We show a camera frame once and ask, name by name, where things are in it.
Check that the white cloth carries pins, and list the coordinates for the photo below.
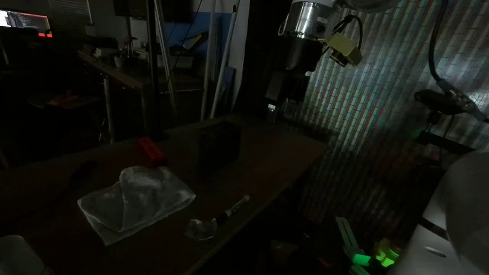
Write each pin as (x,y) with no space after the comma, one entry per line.
(133,202)

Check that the stand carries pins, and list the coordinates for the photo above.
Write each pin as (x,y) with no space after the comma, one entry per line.
(154,68)

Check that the blue board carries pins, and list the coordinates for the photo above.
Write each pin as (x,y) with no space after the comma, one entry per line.
(187,30)

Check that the white rounded object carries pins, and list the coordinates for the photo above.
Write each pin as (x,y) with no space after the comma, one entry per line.
(19,258)

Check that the black box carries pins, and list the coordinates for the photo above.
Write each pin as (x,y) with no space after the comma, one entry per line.
(219,147)

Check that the camera on mount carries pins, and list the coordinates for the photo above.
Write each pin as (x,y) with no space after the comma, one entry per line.
(439,101)

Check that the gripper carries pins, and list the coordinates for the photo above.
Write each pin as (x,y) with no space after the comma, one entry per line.
(300,57)

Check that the marker pen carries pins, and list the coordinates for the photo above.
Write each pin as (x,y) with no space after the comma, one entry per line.
(235,208)

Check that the red block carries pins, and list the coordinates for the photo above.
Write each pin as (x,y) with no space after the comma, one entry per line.
(151,151)

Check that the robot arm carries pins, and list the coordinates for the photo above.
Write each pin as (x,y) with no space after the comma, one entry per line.
(309,19)

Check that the crumpled clear wrapper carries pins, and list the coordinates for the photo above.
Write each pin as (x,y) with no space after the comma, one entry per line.
(200,229)

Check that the monitor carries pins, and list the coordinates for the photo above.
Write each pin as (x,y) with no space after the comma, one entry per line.
(23,21)

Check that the white cup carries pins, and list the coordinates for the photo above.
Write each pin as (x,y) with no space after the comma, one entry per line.
(118,61)

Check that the wooden desk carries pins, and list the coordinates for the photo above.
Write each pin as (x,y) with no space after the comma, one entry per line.
(114,74)

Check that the bundle of white poles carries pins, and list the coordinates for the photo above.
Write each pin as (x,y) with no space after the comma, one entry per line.
(217,65)

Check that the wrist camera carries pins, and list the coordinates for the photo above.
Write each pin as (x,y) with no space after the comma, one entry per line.
(344,49)

